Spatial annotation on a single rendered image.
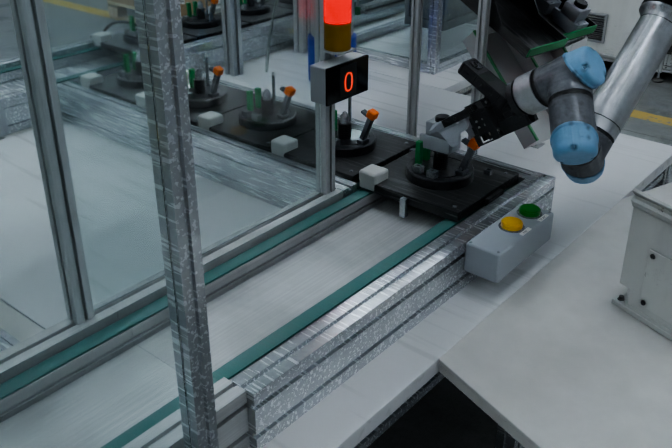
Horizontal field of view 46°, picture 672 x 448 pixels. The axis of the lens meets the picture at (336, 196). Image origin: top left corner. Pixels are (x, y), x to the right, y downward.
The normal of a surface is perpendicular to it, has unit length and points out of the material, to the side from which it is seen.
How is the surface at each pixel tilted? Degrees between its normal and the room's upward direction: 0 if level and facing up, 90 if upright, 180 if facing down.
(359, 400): 0
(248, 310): 0
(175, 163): 90
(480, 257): 90
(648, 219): 90
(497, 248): 0
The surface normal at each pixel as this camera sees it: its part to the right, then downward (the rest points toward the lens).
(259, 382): 0.00, -0.90
